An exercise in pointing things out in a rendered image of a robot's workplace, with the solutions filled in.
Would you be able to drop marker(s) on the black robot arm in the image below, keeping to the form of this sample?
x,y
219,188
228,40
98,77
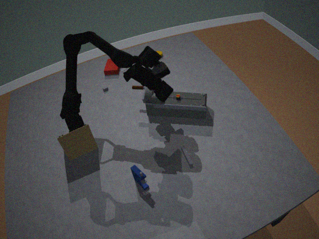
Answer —
x,y
72,44

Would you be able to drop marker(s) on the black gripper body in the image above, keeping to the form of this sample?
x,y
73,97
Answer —
x,y
163,90

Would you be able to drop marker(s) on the red rectangular block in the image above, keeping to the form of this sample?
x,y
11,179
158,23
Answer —
x,y
111,68

